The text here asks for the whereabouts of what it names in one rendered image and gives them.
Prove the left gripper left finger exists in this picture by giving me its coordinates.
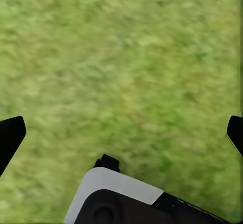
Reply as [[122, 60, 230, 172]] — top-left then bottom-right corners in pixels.
[[0, 116, 26, 177]]

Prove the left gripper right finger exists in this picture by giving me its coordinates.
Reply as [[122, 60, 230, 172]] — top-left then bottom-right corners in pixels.
[[227, 115, 243, 156]]

